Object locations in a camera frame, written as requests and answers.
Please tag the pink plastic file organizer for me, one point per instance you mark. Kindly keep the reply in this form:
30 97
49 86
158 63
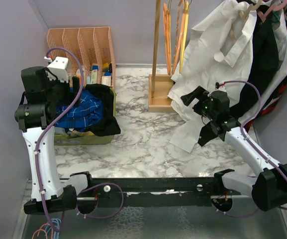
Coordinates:
91 45

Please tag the blue plaid shirt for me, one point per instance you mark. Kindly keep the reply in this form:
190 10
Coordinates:
89 112

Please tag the green laundry basket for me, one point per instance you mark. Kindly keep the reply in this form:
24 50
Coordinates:
73 137

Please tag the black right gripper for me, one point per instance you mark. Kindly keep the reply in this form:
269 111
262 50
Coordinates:
201 94

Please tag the black hanging garment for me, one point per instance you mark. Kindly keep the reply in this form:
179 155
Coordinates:
265 65

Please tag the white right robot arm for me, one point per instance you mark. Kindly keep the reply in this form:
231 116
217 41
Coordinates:
268 188

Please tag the orange wavy wire hanger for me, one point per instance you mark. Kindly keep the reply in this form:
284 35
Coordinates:
181 7

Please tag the black garment in basket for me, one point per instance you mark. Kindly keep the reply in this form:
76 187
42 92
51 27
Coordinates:
107 125

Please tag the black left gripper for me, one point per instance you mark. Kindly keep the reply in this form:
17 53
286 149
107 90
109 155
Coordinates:
66 101

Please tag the orange plastic hanger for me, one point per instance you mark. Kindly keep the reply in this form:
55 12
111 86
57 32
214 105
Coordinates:
166 24

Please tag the yellow plastic hanger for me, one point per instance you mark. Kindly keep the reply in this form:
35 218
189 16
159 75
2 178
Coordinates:
184 36

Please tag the pink blue hangers pile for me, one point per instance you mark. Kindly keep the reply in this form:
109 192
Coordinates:
48 231

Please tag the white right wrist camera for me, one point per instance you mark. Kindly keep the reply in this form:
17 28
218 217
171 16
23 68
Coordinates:
220 86

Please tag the boxes in organizer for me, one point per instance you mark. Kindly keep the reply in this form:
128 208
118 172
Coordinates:
97 76

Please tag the white hanging shirt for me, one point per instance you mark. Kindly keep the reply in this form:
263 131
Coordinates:
220 50

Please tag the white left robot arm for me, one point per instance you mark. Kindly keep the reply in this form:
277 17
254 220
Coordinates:
49 194

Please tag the wooden hanger stand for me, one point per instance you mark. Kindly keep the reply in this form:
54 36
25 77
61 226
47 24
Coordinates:
159 85

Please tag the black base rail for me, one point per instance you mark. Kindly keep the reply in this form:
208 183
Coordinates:
151 192

